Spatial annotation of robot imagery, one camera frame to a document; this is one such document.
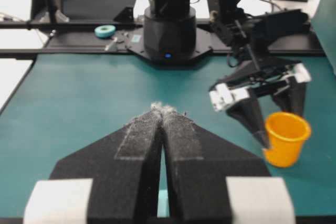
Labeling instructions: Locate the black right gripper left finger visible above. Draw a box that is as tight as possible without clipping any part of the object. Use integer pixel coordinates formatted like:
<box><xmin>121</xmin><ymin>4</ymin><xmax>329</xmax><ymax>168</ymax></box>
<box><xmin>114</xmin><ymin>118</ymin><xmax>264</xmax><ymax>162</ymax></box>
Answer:
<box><xmin>23</xmin><ymin>110</ymin><xmax>162</xmax><ymax>223</ymax></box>

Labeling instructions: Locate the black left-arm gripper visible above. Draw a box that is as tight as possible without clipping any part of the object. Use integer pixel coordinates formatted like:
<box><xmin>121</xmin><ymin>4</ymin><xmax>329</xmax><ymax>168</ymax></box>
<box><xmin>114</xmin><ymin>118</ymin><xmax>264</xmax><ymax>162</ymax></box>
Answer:
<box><xmin>209</xmin><ymin>59</ymin><xmax>312</xmax><ymax>148</ymax></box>

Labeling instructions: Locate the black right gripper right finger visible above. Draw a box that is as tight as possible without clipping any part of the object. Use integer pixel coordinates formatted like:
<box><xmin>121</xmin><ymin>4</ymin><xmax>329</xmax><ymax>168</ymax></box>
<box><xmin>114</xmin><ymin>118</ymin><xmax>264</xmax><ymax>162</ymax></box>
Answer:
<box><xmin>162</xmin><ymin>108</ymin><xmax>296</xmax><ymax>223</ymax></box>

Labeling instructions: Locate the orange plastic cup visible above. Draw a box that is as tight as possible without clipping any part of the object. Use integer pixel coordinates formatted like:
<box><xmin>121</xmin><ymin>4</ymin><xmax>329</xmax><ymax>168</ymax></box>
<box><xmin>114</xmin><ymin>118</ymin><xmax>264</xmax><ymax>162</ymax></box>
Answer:
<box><xmin>263</xmin><ymin>112</ymin><xmax>311</xmax><ymax>168</ymax></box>

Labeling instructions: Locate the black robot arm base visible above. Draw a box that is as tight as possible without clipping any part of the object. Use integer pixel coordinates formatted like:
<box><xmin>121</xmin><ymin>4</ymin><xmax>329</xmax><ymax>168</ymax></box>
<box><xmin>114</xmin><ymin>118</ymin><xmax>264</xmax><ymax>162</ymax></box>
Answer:
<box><xmin>130</xmin><ymin>0</ymin><xmax>205</xmax><ymax>66</ymax></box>

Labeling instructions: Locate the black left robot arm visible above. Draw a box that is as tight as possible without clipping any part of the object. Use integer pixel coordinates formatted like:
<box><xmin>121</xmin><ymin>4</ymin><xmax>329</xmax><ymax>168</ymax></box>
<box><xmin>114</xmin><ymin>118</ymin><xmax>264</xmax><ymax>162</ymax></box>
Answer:
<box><xmin>209</xmin><ymin>0</ymin><xmax>311</xmax><ymax>148</ymax></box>

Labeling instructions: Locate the dark green board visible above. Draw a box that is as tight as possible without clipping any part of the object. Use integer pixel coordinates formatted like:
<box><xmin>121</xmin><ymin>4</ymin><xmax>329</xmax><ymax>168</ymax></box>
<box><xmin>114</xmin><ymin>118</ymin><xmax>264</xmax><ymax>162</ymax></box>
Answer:
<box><xmin>312</xmin><ymin>0</ymin><xmax>335</xmax><ymax>74</ymax></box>

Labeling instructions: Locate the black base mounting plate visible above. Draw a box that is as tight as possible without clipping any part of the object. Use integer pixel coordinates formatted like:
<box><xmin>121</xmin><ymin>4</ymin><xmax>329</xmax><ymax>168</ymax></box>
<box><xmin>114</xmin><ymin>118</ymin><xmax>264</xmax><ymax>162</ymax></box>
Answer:
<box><xmin>46</xmin><ymin>28</ymin><xmax>324</xmax><ymax>57</ymax></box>

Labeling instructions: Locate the teal tape roll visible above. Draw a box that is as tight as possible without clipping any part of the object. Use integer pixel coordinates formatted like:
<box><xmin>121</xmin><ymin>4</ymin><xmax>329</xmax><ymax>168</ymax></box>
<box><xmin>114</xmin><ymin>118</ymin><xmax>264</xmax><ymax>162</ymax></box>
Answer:
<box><xmin>94</xmin><ymin>25</ymin><xmax>116</xmax><ymax>38</ymax></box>

